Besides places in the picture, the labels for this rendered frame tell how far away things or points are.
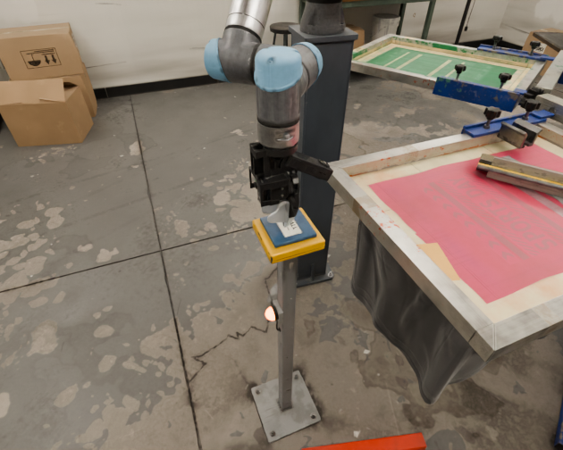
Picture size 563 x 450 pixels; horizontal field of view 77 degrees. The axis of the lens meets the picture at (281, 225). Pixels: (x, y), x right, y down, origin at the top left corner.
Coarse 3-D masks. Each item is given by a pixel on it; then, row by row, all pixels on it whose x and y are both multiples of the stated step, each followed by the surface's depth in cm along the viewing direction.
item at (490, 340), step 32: (544, 128) 112; (352, 160) 96; (384, 160) 98; (416, 160) 102; (352, 192) 85; (384, 224) 76; (416, 256) 69; (448, 288) 63; (480, 320) 58; (512, 320) 58; (544, 320) 58; (480, 352) 57
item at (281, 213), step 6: (282, 204) 72; (288, 204) 72; (276, 210) 73; (282, 210) 73; (288, 210) 73; (270, 216) 73; (276, 216) 74; (282, 216) 75; (288, 216) 74; (270, 222) 74; (288, 222) 76
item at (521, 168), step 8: (496, 160) 93; (504, 160) 92; (504, 168) 93; (512, 168) 92; (520, 168) 91; (528, 168) 90; (536, 168) 89; (488, 176) 96; (496, 176) 95; (504, 176) 94; (536, 176) 90; (544, 176) 89; (552, 176) 88; (560, 176) 87; (520, 184) 92; (528, 184) 92; (536, 184) 91; (544, 192) 90; (552, 192) 90; (560, 192) 89
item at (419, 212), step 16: (528, 160) 103; (544, 160) 103; (560, 160) 103; (416, 176) 97; (432, 176) 97; (448, 176) 97; (384, 192) 91; (400, 192) 91; (416, 192) 91; (512, 192) 91; (528, 192) 91; (400, 208) 86; (416, 208) 86; (432, 208) 86; (416, 224) 82; (432, 224) 82
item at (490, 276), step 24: (552, 216) 84; (432, 240) 78; (456, 240) 78; (480, 240) 78; (456, 264) 72; (480, 264) 72; (504, 264) 72; (528, 264) 72; (552, 264) 72; (480, 288) 68; (504, 288) 68
